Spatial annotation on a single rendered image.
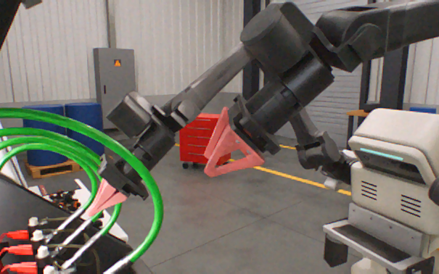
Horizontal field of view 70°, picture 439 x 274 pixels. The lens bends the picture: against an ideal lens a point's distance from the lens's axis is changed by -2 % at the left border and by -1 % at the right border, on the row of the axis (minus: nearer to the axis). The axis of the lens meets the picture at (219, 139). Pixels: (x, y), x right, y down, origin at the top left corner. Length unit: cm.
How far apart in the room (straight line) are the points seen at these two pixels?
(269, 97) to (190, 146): 458
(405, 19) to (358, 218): 68
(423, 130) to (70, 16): 701
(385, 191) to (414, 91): 570
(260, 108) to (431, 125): 55
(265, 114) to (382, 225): 65
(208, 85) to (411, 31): 41
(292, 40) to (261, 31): 4
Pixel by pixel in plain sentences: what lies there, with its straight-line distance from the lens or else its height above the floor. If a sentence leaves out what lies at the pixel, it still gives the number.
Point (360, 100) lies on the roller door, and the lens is 686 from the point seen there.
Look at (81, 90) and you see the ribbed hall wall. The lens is 739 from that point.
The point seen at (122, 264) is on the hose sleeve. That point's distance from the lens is 55.
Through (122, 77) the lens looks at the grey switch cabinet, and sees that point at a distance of 735.
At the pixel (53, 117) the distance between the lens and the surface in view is 48.
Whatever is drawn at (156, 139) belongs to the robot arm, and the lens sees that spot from 58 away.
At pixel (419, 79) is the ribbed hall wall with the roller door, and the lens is 661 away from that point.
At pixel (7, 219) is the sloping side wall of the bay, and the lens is 95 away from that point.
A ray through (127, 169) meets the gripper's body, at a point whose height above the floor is 132.
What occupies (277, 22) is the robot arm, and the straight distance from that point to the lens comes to 37.
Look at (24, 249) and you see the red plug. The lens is 83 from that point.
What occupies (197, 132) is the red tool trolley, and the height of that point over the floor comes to 63.
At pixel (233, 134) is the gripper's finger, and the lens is 39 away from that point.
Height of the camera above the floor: 148
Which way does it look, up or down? 11 degrees down
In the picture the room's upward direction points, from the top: straight up
